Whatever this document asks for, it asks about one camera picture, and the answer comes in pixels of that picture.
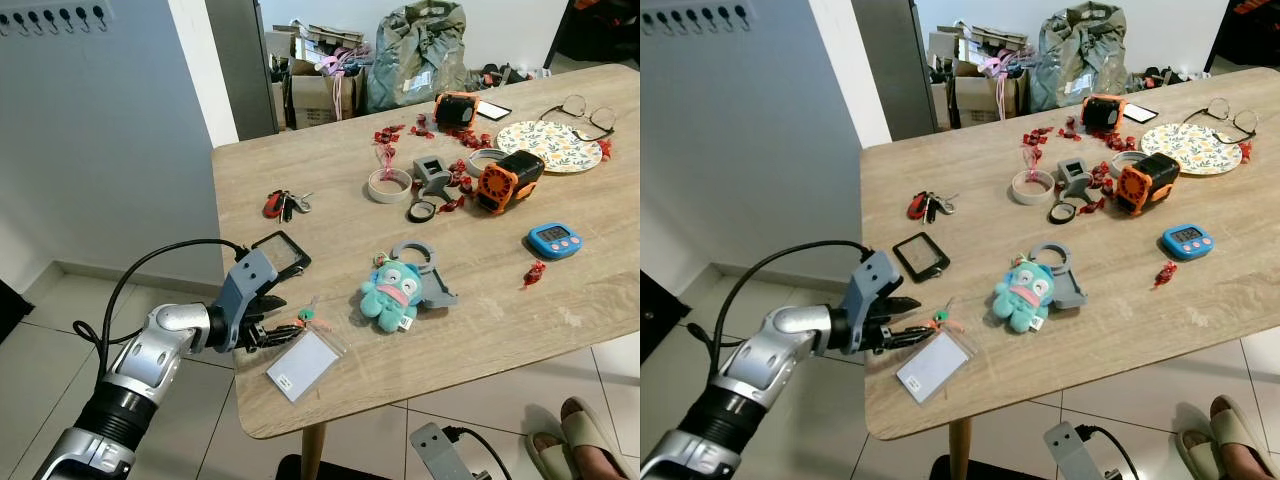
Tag clear card holder with keyring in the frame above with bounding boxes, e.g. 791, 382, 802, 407
895, 300, 977, 405
265, 298, 349, 404

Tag red key bunch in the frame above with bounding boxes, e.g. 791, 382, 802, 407
906, 190, 958, 223
263, 188, 314, 223

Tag teal plush toy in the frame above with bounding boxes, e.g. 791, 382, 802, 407
992, 255, 1054, 334
360, 256, 421, 334

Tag wooden table leg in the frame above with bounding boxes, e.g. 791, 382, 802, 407
300, 423, 327, 480
947, 418, 973, 480

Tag beige tape roll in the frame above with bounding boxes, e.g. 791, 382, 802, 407
1012, 169, 1057, 206
367, 168, 413, 204

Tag small grey plastic device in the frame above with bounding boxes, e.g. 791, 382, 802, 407
413, 156, 453, 198
1057, 157, 1094, 199

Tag brown cardboard box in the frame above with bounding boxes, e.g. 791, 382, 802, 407
950, 70, 1031, 128
287, 62, 367, 131

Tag black case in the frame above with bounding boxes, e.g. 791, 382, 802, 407
0, 278, 36, 344
640, 270, 691, 366

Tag dark grey door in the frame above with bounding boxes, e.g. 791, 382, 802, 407
205, 0, 282, 142
852, 0, 941, 142

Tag small orange black device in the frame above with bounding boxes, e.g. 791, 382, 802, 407
434, 91, 483, 129
1081, 94, 1128, 131

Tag large orange black device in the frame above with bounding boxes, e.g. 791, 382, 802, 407
476, 150, 546, 216
1116, 152, 1182, 216

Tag blue digital timer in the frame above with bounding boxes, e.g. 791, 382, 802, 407
527, 223, 584, 261
1161, 224, 1214, 262

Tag beige slide sandal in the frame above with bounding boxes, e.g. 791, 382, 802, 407
1208, 395, 1276, 480
525, 430, 577, 480
1175, 430, 1227, 480
560, 397, 629, 480

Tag grey green plastic bag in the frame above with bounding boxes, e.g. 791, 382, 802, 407
1030, 0, 1129, 114
364, 0, 469, 114

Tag floral patterned plate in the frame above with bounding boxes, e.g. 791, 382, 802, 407
496, 120, 605, 175
1140, 122, 1244, 177

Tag black rimmed glasses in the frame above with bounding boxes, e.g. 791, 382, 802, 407
540, 94, 618, 142
1183, 97, 1259, 144

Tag black cabinet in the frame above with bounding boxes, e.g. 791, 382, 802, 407
550, 0, 641, 71
1205, 0, 1280, 71

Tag black rectangular frame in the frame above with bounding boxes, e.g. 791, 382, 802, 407
892, 232, 951, 284
250, 231, 312, 279

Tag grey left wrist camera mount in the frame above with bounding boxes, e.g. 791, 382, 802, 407
845, 250, 907, 354
212, 248, 280, 353

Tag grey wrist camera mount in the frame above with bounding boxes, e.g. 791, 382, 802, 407
212, 248, 280, 353
845, 250, 907, 354
410, 422, 471, 480
1044, 422, 1102, 480

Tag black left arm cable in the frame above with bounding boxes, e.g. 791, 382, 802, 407
688, 240, 871, 376
72, 238, 249, 376

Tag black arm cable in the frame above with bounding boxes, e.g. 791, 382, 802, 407
688, 240, 871, 376
72, 238, 249, 376
443, 426, 513, 480
1075, 425, 1141, 480

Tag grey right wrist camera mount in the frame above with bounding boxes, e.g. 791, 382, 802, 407
1044, 422, 1102, 480
410, 422, 471, 480

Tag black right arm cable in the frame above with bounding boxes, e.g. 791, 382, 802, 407
443, 426, 513, 480
1075, 425, 1141, 480

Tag metal wall hook rack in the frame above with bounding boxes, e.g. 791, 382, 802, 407
640, 3, 753, 37
0, 3, 111, 37

